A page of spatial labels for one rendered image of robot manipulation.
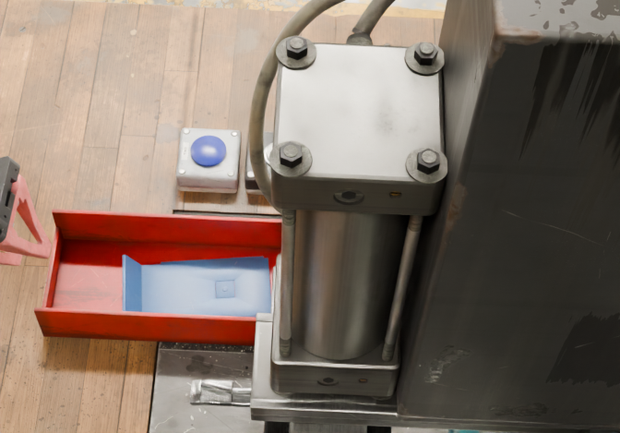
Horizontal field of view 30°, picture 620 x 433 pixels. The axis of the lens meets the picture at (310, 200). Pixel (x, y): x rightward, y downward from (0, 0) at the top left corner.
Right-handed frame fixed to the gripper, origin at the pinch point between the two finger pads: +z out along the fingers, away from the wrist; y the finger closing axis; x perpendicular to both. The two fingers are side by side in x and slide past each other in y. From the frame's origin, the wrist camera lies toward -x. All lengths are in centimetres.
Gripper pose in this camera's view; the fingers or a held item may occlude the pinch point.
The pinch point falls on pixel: (29, 251)
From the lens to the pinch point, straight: 105.5
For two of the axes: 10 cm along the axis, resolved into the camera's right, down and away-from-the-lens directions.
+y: 8.8, -2.1, -4.3
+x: 0.6, -8.5, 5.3
